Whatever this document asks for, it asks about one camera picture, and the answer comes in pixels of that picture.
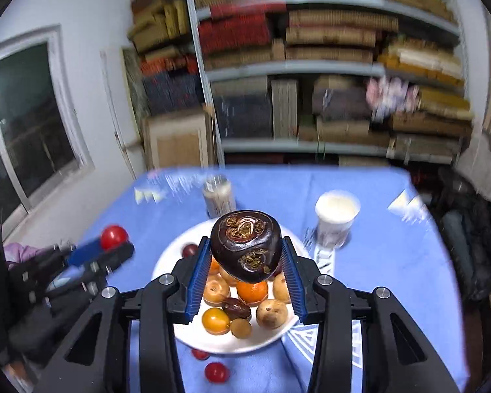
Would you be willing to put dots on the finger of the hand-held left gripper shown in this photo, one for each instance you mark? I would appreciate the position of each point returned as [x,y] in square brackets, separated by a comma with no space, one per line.
[84,253]
[114,256]

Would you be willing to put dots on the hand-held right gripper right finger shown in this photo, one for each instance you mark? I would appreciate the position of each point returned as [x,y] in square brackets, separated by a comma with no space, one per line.
[294,284]

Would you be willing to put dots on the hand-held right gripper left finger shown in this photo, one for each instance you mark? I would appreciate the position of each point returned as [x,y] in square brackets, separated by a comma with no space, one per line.
[198,282]

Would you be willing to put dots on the tan passion fruit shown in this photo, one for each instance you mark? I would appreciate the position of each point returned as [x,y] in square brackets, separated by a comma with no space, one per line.
[272,314]
[281,288]
[230,278]
[216,290]

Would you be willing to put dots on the red cherry tomato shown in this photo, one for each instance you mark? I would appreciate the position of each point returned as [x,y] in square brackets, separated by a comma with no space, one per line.
[217,371]
[199,353]
[114,237]

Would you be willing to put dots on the white round plate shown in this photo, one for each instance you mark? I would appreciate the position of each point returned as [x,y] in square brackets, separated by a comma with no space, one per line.
[167,270]

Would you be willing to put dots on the yellow orange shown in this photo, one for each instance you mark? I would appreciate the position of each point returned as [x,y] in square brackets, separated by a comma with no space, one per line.
[216,320]

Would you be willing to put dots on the orange mandarin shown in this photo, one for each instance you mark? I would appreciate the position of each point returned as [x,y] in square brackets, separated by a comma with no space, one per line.
[252,292]

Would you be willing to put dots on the large dark brown passion fruit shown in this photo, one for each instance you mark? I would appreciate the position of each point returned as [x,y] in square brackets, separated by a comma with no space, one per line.
[245,249]

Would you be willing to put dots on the small tan loquat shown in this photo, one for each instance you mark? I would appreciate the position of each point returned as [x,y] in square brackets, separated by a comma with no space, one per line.
[241,328]

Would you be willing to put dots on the pink cloth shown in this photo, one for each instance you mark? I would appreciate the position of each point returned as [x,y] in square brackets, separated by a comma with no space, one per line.
[18,256]

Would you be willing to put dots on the blue printed tablecloth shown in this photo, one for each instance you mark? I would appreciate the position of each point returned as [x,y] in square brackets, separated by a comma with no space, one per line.
[372,294]

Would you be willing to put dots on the white paper cup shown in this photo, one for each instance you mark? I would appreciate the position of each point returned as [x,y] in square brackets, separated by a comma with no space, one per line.
[336,217]

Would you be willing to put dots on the silver drink can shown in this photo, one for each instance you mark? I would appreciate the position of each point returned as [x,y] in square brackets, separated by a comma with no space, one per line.
[219,198]

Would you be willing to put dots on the framed cardboard panel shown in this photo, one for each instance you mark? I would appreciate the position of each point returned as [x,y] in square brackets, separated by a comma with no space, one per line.
[178,143]

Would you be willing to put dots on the white framed window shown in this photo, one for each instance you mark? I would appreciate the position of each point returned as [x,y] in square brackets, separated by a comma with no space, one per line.
[32,123]

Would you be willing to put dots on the white leaning board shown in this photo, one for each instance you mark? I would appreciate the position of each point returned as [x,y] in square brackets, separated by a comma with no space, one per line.
[114,106]

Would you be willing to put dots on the stack of dark blue boxes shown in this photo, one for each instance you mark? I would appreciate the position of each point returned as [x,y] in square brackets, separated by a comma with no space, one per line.
[172,92]

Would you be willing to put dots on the green grey leaning panel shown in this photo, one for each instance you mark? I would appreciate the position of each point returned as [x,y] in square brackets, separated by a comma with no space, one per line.
[133,82]

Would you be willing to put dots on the upright grey woven box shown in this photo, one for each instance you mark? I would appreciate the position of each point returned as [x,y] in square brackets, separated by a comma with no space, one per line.
[284,108]

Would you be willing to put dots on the stack of dark grey boxes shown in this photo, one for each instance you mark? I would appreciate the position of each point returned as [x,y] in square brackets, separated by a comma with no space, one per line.
[241,108]

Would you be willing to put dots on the black jacket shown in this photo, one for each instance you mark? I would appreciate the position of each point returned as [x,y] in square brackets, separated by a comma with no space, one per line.
[470,237]

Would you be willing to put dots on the stack of dark wooden boxes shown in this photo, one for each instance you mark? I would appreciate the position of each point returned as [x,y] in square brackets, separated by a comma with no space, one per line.
[339,102]

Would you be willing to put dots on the stack of orange red boxes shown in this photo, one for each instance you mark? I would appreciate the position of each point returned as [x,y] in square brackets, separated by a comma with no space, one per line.
[167,65]

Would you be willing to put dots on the stack of brown woven boxes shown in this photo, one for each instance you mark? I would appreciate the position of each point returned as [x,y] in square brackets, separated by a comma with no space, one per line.
[425,135]

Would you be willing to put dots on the pink crumpled plastic bag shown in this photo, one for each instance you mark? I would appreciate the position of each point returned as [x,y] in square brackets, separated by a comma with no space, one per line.
[392,96]

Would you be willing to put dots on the grey metal shelving rack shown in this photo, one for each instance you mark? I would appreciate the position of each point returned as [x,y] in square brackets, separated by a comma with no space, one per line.
[311,68]

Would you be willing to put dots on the pile of olive woven boxes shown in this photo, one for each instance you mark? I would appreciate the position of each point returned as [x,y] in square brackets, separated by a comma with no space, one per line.
[159,24]

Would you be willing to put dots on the stack of tan woven boxes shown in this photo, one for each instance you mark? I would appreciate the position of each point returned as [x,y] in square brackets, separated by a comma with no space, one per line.
[331,32]

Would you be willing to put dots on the stack of red patterned boxes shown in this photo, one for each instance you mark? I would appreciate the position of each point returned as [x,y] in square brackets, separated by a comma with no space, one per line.
[233,28]

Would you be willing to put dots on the stack of yellow wooden boxes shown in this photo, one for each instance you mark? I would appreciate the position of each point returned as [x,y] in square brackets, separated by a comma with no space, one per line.
[425,61]

